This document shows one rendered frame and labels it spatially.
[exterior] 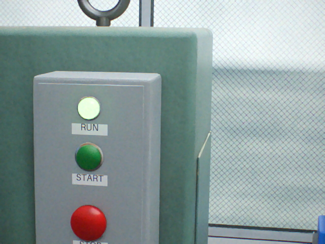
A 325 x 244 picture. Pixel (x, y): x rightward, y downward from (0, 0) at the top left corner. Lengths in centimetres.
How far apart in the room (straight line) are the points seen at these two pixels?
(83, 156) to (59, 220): 6
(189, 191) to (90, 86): 14
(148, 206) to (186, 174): 7
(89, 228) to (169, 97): 14
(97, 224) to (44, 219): 5
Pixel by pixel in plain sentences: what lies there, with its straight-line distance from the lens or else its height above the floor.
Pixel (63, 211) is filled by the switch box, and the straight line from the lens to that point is 55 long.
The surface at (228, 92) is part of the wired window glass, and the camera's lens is 200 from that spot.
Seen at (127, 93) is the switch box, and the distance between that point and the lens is 52.
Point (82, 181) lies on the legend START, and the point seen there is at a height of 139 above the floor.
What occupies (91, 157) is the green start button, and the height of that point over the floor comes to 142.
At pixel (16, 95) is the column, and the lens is 61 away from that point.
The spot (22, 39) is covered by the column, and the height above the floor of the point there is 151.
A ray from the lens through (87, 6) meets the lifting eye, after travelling 70.
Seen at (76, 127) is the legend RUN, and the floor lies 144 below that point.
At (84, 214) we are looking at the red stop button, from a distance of 54.
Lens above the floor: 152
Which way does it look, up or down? 9 degrees down
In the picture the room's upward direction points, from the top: 1 degrees clockwise
